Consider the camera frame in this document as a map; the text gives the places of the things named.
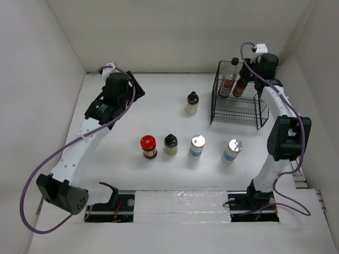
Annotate green-label chili sauce bottle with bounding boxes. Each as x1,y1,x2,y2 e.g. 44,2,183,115
233,77,248,97

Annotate tall red-label sauce bottle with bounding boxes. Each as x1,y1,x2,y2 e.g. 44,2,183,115
218,57,239,98

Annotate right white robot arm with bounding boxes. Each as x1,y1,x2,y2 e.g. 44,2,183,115
240,53,312,213

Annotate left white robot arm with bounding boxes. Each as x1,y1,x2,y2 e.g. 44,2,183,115
36,71,145,215

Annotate red-lid sauce jar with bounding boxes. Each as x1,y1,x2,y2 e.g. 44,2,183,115
140,135,157,159

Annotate black-cap white spice bottle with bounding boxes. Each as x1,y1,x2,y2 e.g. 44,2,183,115
164,134,179,156

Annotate blue-band silver-top shaker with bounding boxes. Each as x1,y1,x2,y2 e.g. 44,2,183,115
221,139,243,164
189,134,206,160

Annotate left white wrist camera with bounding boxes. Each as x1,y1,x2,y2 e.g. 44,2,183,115
98,61,116,79

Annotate black wire basket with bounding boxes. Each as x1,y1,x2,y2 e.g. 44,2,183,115
210,60,269,130

